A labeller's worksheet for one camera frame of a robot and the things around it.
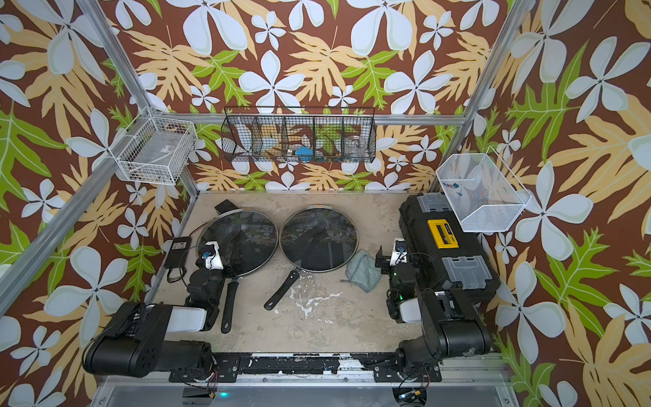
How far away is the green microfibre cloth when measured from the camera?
0.91 meters

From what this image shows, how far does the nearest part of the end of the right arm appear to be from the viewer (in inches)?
30.5

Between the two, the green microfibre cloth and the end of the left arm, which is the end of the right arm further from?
the end of the left arm

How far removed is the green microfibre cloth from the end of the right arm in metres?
0.05

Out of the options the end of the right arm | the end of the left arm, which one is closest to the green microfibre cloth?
the end of the right arm
